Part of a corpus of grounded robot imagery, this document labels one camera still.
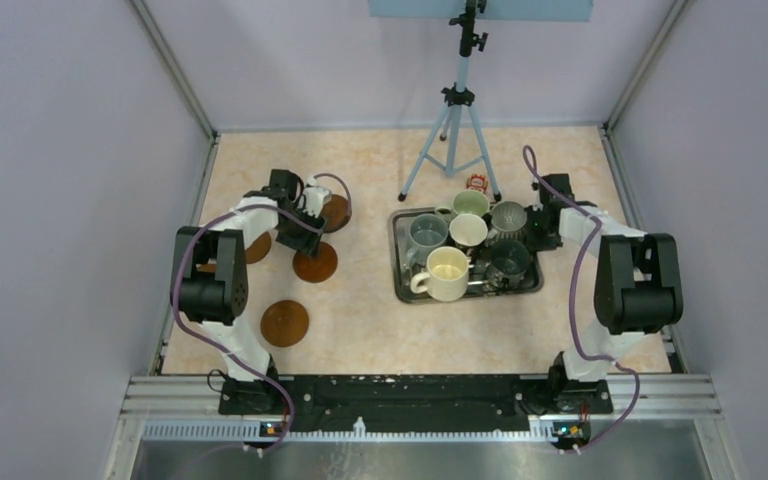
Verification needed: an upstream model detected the white faceted mug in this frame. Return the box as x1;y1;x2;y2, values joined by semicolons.
449;213;489;248

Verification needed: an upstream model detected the blue board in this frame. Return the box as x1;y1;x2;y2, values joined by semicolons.
367;0;594;22

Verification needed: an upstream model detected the cream mug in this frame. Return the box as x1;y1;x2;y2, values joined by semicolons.
409;246;469;302

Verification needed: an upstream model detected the light green mug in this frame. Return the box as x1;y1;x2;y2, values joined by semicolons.
433;189;490;221

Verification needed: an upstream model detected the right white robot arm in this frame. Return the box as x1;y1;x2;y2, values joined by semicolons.
526;174;683;412

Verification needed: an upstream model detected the aluminium frame rail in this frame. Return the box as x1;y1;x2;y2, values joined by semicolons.
120;374;722;444

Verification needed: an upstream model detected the blue camera tripod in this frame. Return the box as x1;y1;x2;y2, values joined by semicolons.
397;0;502;202

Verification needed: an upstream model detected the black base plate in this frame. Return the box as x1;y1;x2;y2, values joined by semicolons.
218;374;614;433

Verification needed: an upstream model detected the dark teal mug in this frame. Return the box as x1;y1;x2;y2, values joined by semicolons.
485;239;532;290

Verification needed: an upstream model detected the red owl figurine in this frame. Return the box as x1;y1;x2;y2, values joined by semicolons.
466;173;489;194

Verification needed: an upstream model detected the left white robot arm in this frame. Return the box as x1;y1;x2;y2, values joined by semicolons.
170;169;332;414

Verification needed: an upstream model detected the steel tray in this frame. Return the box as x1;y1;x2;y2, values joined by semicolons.
388;207;544;304

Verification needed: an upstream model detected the blue-grey mug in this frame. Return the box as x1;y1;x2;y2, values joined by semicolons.
405;213;448;268

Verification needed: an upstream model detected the grey ribbed mug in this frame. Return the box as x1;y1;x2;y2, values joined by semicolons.
487;201;528;244

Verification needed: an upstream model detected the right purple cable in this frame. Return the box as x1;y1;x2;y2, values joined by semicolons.
523;144;642;457

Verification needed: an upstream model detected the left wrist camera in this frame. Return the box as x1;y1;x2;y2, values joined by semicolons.
300;185;332;217

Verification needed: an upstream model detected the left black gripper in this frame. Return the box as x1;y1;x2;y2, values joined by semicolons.
276;203;329;258

